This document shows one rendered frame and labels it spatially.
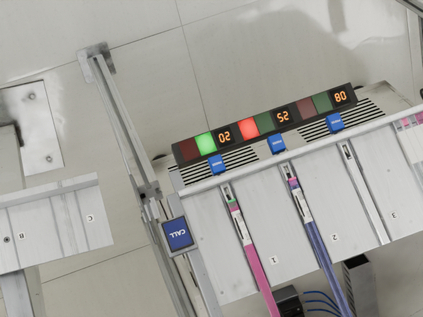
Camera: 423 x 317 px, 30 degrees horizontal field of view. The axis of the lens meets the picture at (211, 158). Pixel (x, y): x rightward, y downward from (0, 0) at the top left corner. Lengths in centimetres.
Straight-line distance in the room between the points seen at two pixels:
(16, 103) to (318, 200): 90
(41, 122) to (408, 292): 97
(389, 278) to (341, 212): 43
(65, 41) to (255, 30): 48
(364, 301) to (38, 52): 95
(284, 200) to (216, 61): 77
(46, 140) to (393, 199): 98
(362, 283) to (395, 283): 13
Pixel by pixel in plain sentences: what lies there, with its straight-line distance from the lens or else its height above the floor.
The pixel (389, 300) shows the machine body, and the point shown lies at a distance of 180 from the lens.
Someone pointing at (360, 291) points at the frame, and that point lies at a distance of 168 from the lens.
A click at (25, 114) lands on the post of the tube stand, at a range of 200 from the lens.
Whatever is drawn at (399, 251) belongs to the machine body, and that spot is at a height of 62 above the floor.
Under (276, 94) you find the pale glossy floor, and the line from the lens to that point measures 214.
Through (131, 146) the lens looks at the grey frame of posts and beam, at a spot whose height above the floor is 47.
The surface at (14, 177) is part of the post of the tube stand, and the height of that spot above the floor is 28.
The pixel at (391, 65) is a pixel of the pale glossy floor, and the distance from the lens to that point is 226.
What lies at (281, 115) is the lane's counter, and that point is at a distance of 140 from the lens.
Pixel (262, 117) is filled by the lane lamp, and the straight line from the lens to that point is 139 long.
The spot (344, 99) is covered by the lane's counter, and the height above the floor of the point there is 66.
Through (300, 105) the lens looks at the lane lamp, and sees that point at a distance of 141.
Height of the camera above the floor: 182
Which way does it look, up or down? 57 degrees down
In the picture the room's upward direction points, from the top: 150 degrees clockwise
